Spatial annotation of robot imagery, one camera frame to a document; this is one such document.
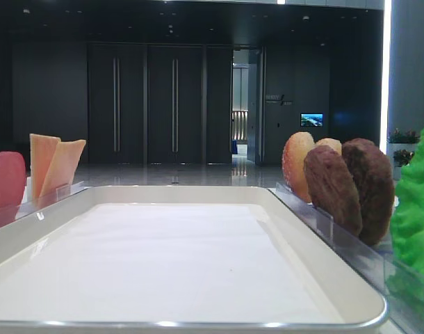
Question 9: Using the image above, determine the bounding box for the left brown meat patty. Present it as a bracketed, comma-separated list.
[304, 145, 363, 237]

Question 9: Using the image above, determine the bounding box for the right brown meat patty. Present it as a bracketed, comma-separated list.
[342, 138, 395, 246]

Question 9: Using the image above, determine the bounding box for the red tomato slice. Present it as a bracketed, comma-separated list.
[0, 151, 26, 209]

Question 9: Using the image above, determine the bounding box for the cheese slice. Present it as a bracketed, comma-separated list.
[40, 139, 86, 197]
[30, 134, 61, 199]

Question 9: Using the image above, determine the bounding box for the bun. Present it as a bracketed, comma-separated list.
[316, 138, 342, 155]
[282, 132, 315, 203]

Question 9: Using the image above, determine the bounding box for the potted plant with flowers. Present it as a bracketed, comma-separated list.
[386, 129, 420, 167]

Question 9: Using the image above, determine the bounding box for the clear acrylic right rack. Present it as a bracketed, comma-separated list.
[271, 183, 424, 333]

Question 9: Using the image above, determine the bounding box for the green lettuce leaf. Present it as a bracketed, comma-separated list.
[388, 128, 424, 321]

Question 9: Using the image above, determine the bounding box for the black double door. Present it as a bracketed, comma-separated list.
[88, 43, 233, 164]

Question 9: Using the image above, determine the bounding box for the clear acrylic rack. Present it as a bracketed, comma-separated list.
[0, 182, 87, 228]
[271, 183, 424, 333]

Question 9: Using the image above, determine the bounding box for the clear acrylic left rack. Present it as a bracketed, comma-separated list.
[0, 182, 87, 228]

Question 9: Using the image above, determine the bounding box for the front bun top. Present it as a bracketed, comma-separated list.
[282, 132, 315, 203]

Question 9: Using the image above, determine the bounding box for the rear bun top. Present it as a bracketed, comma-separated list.
[316, 138, 342, 155]

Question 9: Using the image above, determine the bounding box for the small wall screen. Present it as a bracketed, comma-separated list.
[300, 113, 323, 127]

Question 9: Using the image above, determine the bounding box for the white rectangular tray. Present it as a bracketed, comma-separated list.
[0, 186, 388, 333]

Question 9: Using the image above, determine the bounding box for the left cheese slice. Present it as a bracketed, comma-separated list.
[30, 134, 61, 199]

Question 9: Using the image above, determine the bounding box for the right cheese slice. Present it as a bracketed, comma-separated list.
[40, 139, 86, 197]

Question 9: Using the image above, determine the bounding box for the brown meat patty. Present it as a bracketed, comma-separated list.
[304, 145, 363, 237]
[342, 138, 395, 246]

